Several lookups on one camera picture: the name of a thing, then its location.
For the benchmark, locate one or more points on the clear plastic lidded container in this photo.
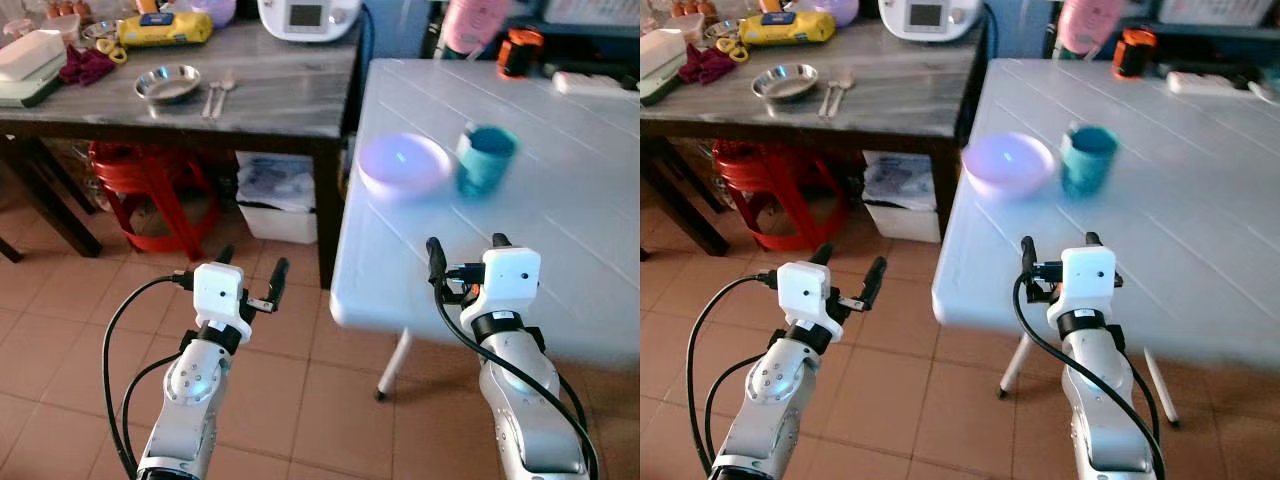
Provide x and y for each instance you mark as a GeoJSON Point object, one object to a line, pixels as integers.
{"type": "Point", "coordinates": [62, 28]}
{"type": "Point", "coordinates": [686, 28]}

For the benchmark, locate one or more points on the orange and black jar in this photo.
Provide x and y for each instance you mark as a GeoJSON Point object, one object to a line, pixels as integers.
{"type": "Point", "coordinates": [1135, 55]}
{"type": "Point", "coordinates": [520, 55]}

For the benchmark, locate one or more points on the white metal table leg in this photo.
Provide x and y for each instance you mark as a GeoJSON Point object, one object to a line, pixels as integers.
{"type": "Point", "coordinates": [395, 365]}
{"type": "Point", "coordinates": [1162, 390]}
{"type": "Point", "coordinates": [1013, 368]}

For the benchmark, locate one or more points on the yellow kitchen wipes pack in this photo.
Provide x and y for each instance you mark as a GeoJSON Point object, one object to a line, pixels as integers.
{"type": "Point", "coordinates": [165, 30]}
{"type": "Point", "coordinates": [787, 30]}

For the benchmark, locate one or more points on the white kitchen appliance with display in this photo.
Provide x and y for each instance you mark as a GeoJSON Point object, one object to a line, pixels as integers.
{"type": "Point", "coordinates": [310, 18]}
{"type": "Point", "coordinates": [930, 18]}

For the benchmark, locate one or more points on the marble top dark wooden table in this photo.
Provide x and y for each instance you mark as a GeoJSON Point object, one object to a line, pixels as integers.
{"type": "Point", "coordinates": [800, 128]}
{"type": "Point", "coordinates": [150, 130]}

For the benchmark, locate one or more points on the white storage box with papers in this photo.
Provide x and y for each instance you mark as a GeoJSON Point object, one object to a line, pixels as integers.
{"type": "Point", "coordinates": [905, 215]}
{"type": "Point", "coordinates": [280, 215]}

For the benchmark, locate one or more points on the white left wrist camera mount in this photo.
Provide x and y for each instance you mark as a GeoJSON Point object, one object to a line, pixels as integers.
{"type": "Point", "coordinates": [805, 295]}
{"type": "Point", "coordinates": [220, 295]}

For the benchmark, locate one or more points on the white power strip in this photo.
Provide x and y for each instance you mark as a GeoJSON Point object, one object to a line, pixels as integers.
{"type": "Point", "coordinates": [595, 84]}
{"type": "Point", "coordinates": [1210, 84]}

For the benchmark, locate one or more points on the white plastic table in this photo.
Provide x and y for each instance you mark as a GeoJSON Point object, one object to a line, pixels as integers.
{"type": "Point", "coordinates": [560, 220]}
{"type": "Point", "coordinates": [1180, 220]}

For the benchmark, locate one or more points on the teal cup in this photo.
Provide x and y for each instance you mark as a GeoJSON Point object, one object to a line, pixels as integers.
{"type": "Point", "coordinates": [487, 165]}
{"type": "Point", "coordinates": [1088, 165]}

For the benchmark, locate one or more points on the pink bottle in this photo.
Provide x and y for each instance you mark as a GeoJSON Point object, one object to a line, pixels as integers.
{"type": "Point", "coordinates": [475, 25]}
{"type": "Point", "coordinates": [1090, 25]}

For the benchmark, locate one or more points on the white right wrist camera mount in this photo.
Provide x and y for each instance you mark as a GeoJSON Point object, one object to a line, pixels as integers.
{"type": "Point", "coordinates": [510, 280]}
{"type": "Point", "coordinates": [1085, 280]}

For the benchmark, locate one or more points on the red plastic stool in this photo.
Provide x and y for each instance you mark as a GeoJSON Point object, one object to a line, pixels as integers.
{"type": "Point", "coordinates": [775, 170]}
{"type": "Point", "coordinates": [150, 170]}

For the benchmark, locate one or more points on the purple plastic bowl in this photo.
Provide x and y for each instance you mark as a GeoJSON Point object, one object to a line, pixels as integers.
{"type": "Point", "coordinates": [836, 10]}
{"type": "Point", "coordinates": [405, 165]}
{"type": "Point", "coordinates": [215, 10]}
{"type": "Point", "coordinates": [1008, 163]}

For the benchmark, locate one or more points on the maroon cloth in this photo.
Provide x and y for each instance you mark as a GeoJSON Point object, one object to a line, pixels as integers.
{"type": "Point", "coordinates": [85, 65]}
{"type": "Point", "coordinates": [707, 65]}

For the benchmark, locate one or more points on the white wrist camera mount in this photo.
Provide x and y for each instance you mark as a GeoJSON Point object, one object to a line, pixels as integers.
{"type": "Point", "coordinates": [220, 295]}
{"type": "Point", "coordinates": [510, 280]}
{"type": "Point", "coordinates": [805, 295]}
{"type": "Point", "coordinates": [1085, 280]}

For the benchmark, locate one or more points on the steel plate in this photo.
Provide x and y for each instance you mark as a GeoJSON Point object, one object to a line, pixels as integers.
{"type": "Point", "coordinates": [168, 85]}
{"type": "Point", "coordinates": [785, 83]}

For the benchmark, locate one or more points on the steel fork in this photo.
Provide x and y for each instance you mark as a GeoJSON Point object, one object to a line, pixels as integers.
{"type": "Point", "coordinates": [827, 100]}
{"type": "Point", "coordinates": [210, 100]}

